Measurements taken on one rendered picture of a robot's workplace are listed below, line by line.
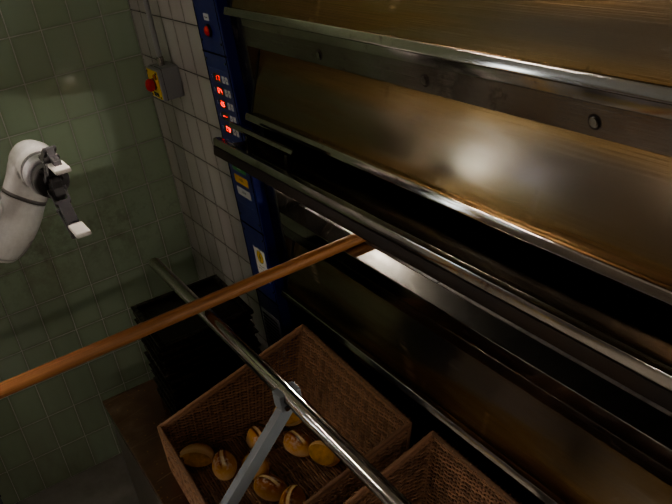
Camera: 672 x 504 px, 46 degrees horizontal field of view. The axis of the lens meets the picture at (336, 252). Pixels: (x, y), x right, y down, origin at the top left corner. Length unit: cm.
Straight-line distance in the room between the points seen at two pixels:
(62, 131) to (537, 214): 193
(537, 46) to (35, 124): 198
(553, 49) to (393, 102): 48
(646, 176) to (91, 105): 208
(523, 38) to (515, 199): 26
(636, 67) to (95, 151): 215
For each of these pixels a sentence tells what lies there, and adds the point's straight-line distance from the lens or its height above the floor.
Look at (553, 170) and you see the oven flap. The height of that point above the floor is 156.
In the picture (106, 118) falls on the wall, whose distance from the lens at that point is 285.
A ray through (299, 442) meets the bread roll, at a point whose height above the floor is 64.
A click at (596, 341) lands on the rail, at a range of 104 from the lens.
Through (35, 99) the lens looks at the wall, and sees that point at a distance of 278.
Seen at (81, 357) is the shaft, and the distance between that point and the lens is 167.
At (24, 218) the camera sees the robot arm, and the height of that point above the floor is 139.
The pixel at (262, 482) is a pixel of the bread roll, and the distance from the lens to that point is 207.
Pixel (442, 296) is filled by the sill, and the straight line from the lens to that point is 163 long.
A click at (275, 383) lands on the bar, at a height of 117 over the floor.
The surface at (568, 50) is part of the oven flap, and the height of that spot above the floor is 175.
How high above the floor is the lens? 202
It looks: 27 degrees down
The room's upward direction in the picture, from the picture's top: 9 degrees counter-clockwise
